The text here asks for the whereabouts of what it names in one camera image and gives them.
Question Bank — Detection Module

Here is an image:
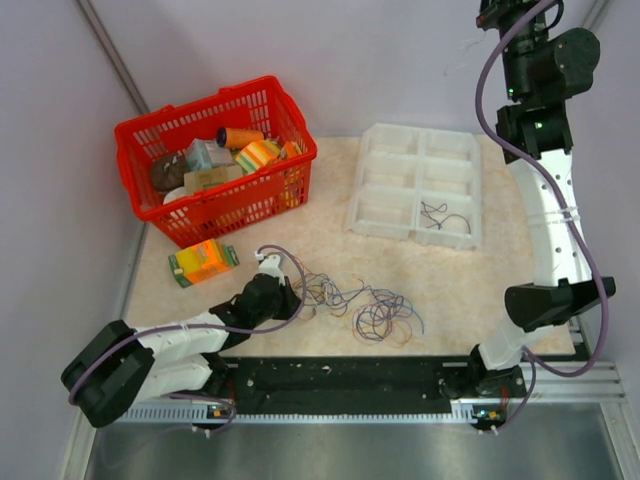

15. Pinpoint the coloured wire pile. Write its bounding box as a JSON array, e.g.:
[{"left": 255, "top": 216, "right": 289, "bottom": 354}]
[{"left": 279, "top": 252, "right": 426, "bottom": 349}]

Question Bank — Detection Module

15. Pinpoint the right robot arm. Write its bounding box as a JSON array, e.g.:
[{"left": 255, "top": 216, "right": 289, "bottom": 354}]
[{"left": 466, "top": 1, "right": 616, "bottom": 396}]

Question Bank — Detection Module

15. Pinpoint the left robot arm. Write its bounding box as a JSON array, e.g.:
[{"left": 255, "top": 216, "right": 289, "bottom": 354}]
[{"left": 61, "top": 274, "right": 302, "bottom": 428}]

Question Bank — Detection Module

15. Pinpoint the orange yellow box on table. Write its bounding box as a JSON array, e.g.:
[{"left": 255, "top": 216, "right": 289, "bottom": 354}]
[{"left": 168, "top": 239, "right": 240, "bottom": 288}]

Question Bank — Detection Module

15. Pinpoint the red plastic basket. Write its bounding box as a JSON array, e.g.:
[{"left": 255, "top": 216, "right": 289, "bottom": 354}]
[{"left": 114, "top": 75, "right": 317, "bottom": 248}]

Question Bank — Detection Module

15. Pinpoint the striped yellow green box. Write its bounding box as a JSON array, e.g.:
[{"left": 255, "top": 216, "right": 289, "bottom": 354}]
[{"left": 235, "top": 140, "right": 281, "bottom": 174}]

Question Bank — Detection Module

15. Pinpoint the beige carton box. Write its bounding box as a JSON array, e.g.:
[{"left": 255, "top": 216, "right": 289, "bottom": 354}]
[{"left": 184, "top": 165, "right": 244, "bottom": 195}]

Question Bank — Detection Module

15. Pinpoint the teal grey box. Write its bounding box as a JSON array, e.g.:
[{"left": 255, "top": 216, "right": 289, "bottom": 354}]
[{"left": 186, "top": 139, "right": 234, "bottom": 171}]

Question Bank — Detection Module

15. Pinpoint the brown round item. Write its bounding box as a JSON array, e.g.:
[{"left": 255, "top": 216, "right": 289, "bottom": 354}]
[{"left": 150, "top": 154, "right": 190, "bottom": 193}]

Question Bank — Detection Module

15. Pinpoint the clear compartment tray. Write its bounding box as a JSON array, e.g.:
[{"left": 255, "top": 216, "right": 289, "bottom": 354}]
[{"left": 345, "top": 123, "right": 483, "bottom": 251}]

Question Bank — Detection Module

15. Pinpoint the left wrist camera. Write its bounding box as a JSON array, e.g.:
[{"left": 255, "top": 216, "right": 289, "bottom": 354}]
[{"left": 254, "top": 251, "right": 285, "bottom": 283}]

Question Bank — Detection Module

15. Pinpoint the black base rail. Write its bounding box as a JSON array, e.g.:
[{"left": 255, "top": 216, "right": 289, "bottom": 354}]
[{"left": 177, "top": 356, "right": 525, "bottom": 415}]

